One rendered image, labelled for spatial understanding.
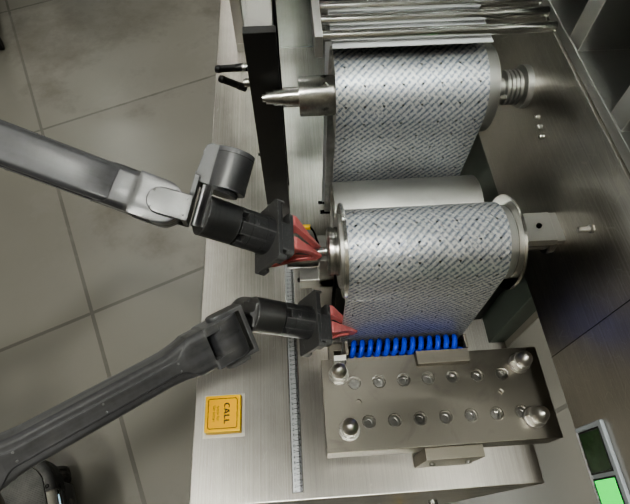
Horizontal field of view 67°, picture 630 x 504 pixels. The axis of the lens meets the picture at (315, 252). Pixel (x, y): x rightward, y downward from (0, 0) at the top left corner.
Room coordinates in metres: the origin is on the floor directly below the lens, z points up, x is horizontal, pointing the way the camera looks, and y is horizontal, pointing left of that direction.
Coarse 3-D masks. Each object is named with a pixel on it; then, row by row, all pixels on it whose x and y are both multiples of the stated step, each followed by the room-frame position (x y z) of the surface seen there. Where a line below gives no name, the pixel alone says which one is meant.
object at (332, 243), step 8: (328, 232) 0.38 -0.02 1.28; (336, 232) 0.38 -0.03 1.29; (328, 240) 0.37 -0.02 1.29; (336, 240) 0.37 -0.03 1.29; (328, 248) 0.36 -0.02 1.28; (336, 248) 0.36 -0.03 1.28; (328, 256) 0.36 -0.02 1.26; (336, 256) 0.35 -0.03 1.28; (328, 264) 0.35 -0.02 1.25; (336, 264) 0.34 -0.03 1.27; (328, 272) 0.35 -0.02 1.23; (336, 272) 0.34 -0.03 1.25
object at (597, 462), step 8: (592, 432) 0.12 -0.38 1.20; (584, 440) 0.11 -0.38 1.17; (592, 440) 0.11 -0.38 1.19; (600, 440) 0.10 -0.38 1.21; (584, 448) 0.10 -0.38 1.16; (592, 448) 0.10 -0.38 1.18; (600, 448) 0.10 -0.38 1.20; (592, 456) 0.09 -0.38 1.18; (600, 456) 0.09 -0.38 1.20; (592, 464) 0.08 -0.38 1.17; (600, 464) 0.08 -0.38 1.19; (608, 464) 0.07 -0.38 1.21; (592, 472) 0.07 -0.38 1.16
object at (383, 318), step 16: (352, 304) 0.31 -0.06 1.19; (368, 304) 0.31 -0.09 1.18; (384, 304) 0.31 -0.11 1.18; (400, 304) 0.32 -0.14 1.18; (416, 304) 0.32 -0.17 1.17; (432, 304) 0.32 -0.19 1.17; (448, 304) 0.32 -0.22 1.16; (464, 304) 0.32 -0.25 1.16; (480, 304) 0.32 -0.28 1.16; (352, 320) 0.31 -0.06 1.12; (368, 320) 0.31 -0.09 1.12; (384, 320) 0.31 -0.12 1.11; (400, 320) 0.32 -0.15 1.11; (416, 320) 0.32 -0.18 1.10; (432, 320) 0.32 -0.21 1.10; (448, 320) 0.32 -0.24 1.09; (464, 320) 0.32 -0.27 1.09; (352, 336) 0.31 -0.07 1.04; (368, 336) 0.31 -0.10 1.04; (384, 336) 0.32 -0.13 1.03; (400, 336) 0.32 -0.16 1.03; (416, 336) 0.32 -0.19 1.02
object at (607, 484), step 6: (600, 480) 0.06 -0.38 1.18; (606, 480) 0.06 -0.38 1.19; (612, 480) 0.06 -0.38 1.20; (600, 486) 0.05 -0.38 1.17; (606, 486) 0.05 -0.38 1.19; (612, 486) 0.05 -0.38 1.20; (600, 492) 0.05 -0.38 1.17; (606, 492) 0.04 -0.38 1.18; (612, 492) 0.04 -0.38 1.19; (618, 492) 0.04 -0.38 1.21; (600, 498) 0.04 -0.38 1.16; (606, 498) 0.04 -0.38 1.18; (612, 498) 0.04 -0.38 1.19; (618, 498) 0.04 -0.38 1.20
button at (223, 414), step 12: (216, 396) 0.23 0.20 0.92; (228, 396) 0.23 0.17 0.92; (240, 396) 0.23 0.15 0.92; (216, 408) 0.21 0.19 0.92; (228, 408) 0.21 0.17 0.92; (240, 408) 0.21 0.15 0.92; (216, 420) 0.18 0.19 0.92; (228, 420) 0.18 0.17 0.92; (240, 420) 0.19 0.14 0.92; (204, 432) 0.16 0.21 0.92; (216, 432) 0.16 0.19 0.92; (228, 432) 0.16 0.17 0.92; (240, 432) 0.17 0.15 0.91
